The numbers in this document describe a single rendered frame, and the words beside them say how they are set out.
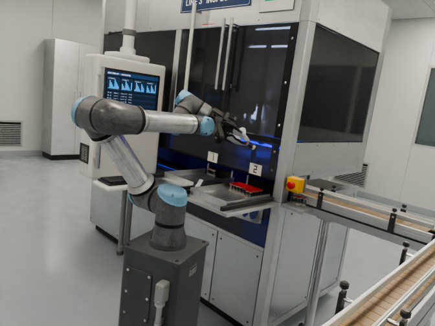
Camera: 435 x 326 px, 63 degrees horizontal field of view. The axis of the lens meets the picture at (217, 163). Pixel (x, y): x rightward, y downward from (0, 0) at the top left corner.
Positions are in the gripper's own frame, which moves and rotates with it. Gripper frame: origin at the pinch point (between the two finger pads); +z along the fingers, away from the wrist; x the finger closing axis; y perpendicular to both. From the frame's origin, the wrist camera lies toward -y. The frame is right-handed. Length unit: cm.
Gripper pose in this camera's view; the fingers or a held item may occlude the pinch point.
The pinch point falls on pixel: (245, 142)
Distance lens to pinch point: 157.2
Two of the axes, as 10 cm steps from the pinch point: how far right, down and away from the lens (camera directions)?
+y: 3.0, -6.2, 7.2
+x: -4.6, 5.7, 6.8
